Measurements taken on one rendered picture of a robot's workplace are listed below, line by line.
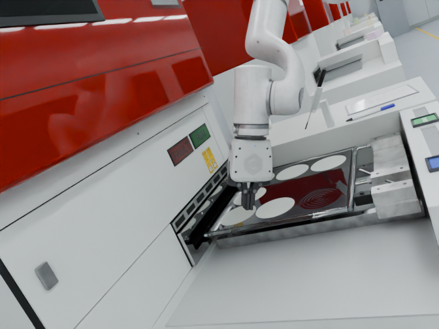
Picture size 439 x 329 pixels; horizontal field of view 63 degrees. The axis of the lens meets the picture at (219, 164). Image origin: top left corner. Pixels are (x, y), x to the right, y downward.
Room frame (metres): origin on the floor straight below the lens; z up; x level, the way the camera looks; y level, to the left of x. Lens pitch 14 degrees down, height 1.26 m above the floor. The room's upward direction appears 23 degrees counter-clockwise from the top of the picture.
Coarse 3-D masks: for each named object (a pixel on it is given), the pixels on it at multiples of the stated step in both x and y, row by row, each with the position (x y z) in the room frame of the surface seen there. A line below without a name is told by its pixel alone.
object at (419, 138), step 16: (400, 112) 0.93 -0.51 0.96; (416, 112) 0.89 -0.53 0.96; (432, 112) 0.83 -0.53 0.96; (416, 128) 0.78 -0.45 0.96; (432, 128) 0.75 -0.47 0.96; (416, 144) 0.69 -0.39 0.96; (432, 144) 0.67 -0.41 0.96; (416, 160) 0.62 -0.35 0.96; (432, 176) 0.54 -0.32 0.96; (432, 192) 0.50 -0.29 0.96; (432, 208) 0.46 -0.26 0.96; (432, 224) 0.47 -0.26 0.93
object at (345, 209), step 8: (336, 208) 0.68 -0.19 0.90; (344, 208) 0.67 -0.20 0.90; (352, 208) 0.67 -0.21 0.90; (296, 216) 0.73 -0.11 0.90; (304, 216) 0.71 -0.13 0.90; (312, 216) 0.70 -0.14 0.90; (320, 216) 0.70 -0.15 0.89; (256, 224) 0.77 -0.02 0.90; (264, 224) 0.76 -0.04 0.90; (272, 224) 0.75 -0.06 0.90; (280, 224) 0.74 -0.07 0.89; (208, 232) 0.83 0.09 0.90; (216, 232) 0.82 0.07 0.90; (224, 232) 0.81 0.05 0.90; (232, 232) 0.80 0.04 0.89
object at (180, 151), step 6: (186, 138) 1.00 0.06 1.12; (180, 144) 0.97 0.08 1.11; (186, 144) 0.99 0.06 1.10; (174, 150) 0.93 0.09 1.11; (180, 150) 0.96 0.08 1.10; (186, 150) 0.98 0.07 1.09; (192, 150) 1.01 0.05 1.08; (174, 156) 0.92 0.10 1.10; (180, 156) 0.95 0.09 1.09; (174, 162) 0.91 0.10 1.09
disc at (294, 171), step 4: (300, 164) 1.04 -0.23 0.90; (304, 164) 1.03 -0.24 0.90; (288, 168) 1.05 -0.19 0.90; (292, 168) 1.04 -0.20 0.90; (296, 168) 1.02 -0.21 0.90; (300, 168) 1.01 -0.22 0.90; (304, 168) 0.99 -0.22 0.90; (280, 172) 1.05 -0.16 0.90; (284, 172) 1.03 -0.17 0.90; (288, 172) 1.02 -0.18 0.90; (292, 172) 1.01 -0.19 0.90; (296, 172) 0.99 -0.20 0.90; (300, 172) 0.98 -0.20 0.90; (276, 176) 1.03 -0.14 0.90; (280, 176) 1.02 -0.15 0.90; (284, 176) 1.00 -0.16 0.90; (288, 176) 0.99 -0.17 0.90; (292, 176) 0.98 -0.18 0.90; (296, 176) 0.96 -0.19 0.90
